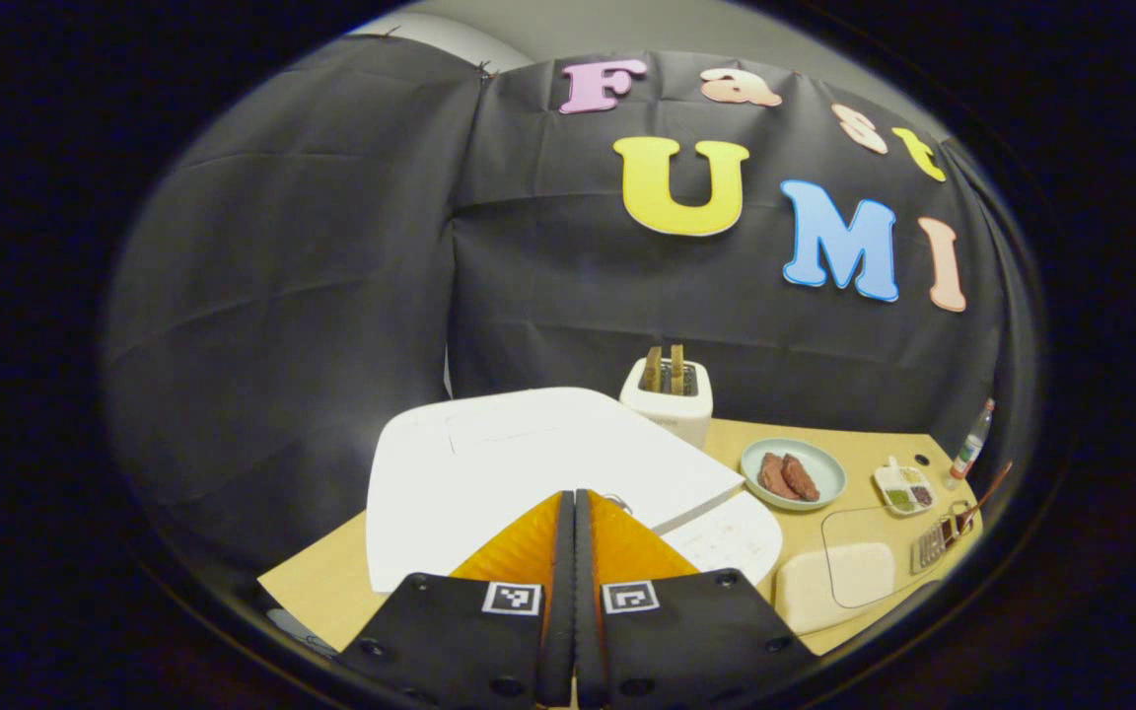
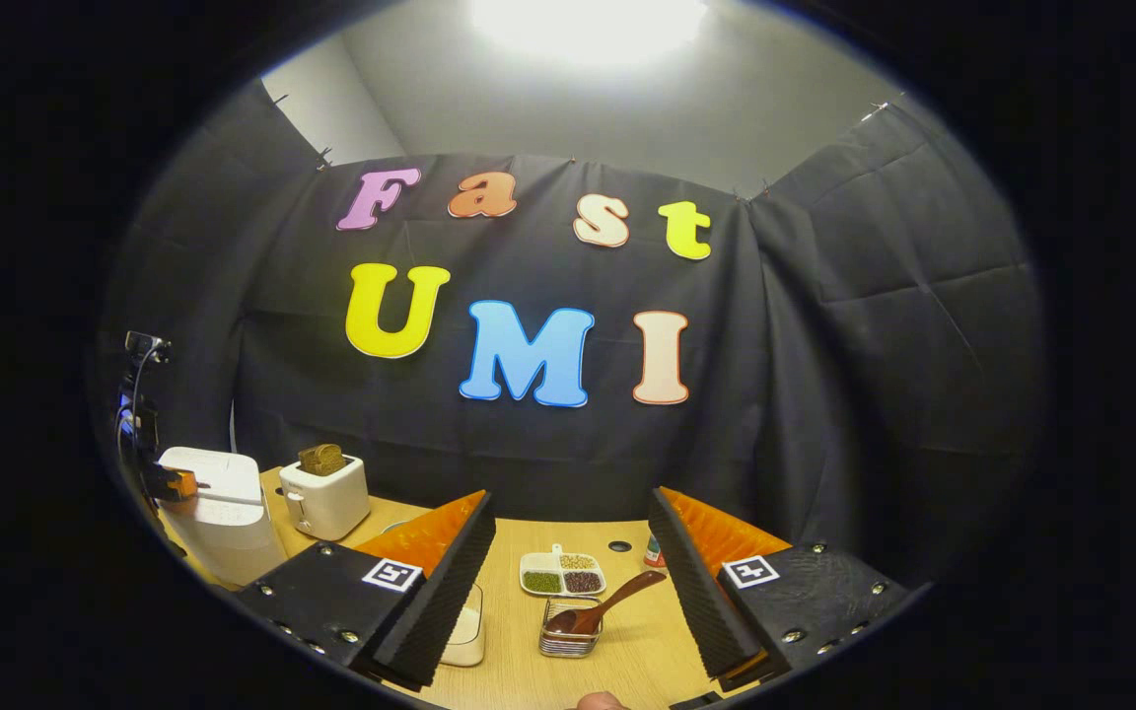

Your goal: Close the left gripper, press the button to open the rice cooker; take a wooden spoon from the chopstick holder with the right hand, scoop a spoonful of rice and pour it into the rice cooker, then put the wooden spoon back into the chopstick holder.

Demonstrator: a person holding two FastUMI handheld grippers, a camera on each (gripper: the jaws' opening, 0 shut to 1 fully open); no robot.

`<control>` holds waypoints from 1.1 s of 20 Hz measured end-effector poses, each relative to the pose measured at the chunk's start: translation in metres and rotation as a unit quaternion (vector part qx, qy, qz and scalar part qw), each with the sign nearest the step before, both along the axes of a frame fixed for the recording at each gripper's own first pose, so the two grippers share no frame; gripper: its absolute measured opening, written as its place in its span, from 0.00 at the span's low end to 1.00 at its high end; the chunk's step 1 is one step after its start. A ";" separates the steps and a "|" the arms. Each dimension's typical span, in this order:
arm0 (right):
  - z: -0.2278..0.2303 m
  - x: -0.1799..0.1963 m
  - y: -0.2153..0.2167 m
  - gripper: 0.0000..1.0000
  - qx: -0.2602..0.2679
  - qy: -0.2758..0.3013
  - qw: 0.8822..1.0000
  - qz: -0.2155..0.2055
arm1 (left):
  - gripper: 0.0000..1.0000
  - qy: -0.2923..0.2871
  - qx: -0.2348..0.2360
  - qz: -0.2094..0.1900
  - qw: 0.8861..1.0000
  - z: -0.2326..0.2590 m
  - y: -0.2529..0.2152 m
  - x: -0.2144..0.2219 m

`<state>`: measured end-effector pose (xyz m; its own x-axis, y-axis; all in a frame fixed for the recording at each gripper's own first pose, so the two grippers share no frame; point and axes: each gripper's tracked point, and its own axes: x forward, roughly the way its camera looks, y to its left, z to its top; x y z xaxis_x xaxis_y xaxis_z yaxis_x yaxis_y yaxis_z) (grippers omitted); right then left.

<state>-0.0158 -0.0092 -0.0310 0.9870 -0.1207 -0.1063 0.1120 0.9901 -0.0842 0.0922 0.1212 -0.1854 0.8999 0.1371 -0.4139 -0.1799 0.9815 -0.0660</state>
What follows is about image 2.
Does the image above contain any clear glass container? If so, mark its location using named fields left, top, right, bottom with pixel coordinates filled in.
left=438, top=582, right=486, bottom=669

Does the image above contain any white rice cooker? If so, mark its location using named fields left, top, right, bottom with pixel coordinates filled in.
left=156, top=447, right=289, bottom=588

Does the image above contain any white divided dish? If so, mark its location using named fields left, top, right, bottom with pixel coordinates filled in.
left=519, top=543, right=607, bottom=599

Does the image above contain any black backdrop cloth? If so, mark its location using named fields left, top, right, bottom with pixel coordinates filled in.
left=100, top=79, right=1047, bottom=593

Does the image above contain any white toaster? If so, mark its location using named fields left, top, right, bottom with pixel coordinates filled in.
left=279, top=454, right=372, bottom=541

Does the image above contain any brown wooden spoon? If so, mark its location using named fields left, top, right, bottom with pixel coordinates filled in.
left=545, top=570, right=668, bottom=636

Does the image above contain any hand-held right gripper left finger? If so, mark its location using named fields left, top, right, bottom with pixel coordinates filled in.
left=233, top=490, right=497, bottom=691

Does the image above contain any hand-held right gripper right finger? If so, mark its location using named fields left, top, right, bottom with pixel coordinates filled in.
left=647, top=486, right=914, bottom=691

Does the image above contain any wire chopstick holder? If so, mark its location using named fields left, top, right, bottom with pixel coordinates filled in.
left=538, top=595, right=604, bottom=659

